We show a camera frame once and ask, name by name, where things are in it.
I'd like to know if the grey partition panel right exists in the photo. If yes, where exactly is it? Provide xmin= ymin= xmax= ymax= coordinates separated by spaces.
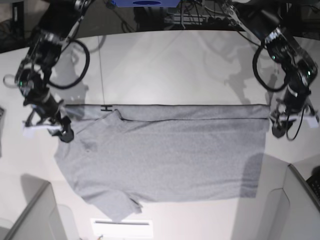
xmin=256 ymin=164 xmax=320 ymax=240

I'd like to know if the grey partition panel left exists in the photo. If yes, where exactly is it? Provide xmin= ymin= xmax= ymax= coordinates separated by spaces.
xmin=4 ymin=181 xmax=68 ymax=240

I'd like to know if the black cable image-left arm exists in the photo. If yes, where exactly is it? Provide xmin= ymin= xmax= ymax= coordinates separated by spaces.
xmin=47 ymin=38 xmax=91 ymax=90

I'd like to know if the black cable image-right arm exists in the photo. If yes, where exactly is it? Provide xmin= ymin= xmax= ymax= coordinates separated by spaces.
xmin=252 ymin=44 xmax=291 ymax=92

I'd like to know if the black keyboard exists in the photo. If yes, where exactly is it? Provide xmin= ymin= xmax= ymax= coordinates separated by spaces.
xmin=306 ymin=175 xmax=320 ymax=200

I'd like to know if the grey partition panel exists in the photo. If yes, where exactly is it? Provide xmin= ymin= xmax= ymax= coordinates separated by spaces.
xmin=4 ymin=181 xmax=68 ymax=240
xmin=256 ymin=164 xmax=320 ymax=240

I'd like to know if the grey cloth at left edge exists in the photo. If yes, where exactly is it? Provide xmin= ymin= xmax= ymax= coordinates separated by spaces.
xmin=0 ymin=106 xmax=6 ymax=158

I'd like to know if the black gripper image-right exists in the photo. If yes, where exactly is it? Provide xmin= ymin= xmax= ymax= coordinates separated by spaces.
xmin=271 ymin=83 xmax=311 ymax=138

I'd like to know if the white slotted tray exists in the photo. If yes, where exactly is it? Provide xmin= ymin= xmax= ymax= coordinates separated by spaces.
xmin=90 ymin=218 xmax=154 ymax=239

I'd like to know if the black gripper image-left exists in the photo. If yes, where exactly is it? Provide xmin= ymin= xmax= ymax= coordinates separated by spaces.
xmin=23 ymin=84 xmax=74 ymax=143

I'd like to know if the blue box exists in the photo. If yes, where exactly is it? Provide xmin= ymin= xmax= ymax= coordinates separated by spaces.
xmin=111 ymin=0 xmax=180 ymax=8

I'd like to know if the grey T-shirt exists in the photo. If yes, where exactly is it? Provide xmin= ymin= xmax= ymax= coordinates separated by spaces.
xmin=55 ymin=104 xmax=270 ymax=222

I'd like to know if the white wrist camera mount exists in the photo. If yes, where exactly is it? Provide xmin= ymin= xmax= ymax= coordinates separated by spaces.
xmin=22 ymin=121 xmax=63 ymax=138
xmin=270 ymin=111 xmax=320 ymax=129

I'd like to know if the white power strip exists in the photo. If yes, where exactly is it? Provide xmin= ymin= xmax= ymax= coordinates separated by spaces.
xmin=163 ymin=13 xmax=233 ymax=26

